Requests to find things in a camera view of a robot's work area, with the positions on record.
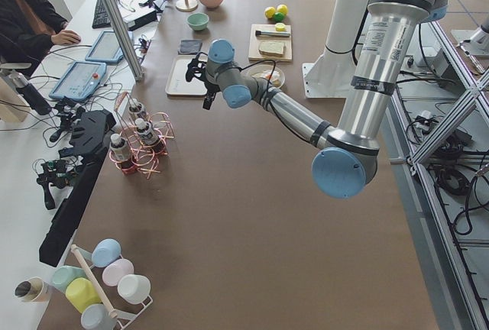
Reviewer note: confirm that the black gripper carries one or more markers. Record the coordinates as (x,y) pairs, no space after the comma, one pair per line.
(209,87)

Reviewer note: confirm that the bread slice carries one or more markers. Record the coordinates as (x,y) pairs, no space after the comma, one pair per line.
(272,47)
(276,84)

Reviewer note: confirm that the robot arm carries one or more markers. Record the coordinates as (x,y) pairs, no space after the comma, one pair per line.
(347,156)

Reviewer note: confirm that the cream rabbit tray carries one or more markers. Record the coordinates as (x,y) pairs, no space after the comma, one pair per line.
(177,86)

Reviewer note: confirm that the grey folded cloth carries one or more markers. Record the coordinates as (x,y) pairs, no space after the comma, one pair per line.
(191,46)

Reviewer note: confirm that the wooden cutting board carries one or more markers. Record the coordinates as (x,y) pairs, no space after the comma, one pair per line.
(253,53)

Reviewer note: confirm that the fried egg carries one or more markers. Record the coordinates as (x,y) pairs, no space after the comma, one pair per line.
(269,75)

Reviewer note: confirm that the bread slice on plate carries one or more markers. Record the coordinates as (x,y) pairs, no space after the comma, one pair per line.
(276,84)

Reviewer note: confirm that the white round plate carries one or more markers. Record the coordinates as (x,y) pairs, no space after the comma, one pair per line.
(264,67)

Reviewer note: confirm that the tea bottle upper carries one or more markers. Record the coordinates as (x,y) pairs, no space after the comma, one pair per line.
(137,110)

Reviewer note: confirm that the tea bottle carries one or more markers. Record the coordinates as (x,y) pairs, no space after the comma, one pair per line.
(137,110)
(122,154)
(146,132)

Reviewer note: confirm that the tea bottle lower left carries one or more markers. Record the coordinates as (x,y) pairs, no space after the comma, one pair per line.
(146,132)

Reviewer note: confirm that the mint green bowl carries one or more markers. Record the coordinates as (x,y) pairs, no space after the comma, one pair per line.
(198,21)

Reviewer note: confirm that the steel pepper grinder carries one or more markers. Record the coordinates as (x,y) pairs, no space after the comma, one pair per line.
(259,33)

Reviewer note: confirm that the half lemon slice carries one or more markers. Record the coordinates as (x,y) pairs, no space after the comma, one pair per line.
(280,27)

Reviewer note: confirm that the yellow lemon upper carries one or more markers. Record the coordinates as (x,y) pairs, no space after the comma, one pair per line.
(269,12)

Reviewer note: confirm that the yellow lemon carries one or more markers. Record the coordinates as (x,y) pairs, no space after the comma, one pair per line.
(283,9)
(269,12)

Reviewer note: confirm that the green lime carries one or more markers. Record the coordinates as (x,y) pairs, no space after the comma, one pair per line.
(278,17)

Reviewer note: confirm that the tea bottle lower right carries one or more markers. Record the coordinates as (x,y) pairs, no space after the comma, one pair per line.
(122,154)

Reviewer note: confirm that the yellow lemon lower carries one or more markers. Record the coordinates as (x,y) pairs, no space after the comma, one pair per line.
(283,9)

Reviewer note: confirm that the teach pendant far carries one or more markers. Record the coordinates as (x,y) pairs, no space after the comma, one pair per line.
(105,49)

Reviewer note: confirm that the teach pendant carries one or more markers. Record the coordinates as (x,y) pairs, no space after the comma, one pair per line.
(105,49)
(79,81)

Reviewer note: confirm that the teach pendant near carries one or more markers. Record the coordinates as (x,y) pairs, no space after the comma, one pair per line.
(79,81)

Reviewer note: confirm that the black keyboard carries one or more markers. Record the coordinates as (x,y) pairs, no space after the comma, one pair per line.
(100,16)

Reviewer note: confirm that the black water bottle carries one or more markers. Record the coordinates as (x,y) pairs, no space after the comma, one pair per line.
(30,94)

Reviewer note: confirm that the seated person in black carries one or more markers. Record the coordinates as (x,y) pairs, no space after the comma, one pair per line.
(29,28)

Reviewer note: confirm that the pink cup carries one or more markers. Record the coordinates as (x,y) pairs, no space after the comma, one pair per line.
(114,272)

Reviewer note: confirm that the white cup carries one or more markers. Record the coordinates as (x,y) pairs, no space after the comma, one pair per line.
(134,288)

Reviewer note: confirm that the mint cup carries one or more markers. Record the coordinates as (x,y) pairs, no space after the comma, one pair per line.
(63,276)

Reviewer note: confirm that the yellow cup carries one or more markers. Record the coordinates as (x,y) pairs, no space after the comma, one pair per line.
(82,294)

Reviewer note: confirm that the grey blue cup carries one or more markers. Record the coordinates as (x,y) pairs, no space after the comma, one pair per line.
(96,317)

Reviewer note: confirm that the paper cup with metal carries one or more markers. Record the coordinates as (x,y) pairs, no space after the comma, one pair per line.
(33,290)

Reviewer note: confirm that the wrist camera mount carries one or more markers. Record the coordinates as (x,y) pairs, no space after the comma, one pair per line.
(196,69)

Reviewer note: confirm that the copper wire bottle rack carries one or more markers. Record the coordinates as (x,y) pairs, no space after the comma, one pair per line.
(146,158)

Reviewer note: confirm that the aluminium frame post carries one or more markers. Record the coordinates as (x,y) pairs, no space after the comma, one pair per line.
(125,42)

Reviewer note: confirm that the white wire cup rack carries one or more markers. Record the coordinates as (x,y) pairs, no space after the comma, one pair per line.
(124,313)

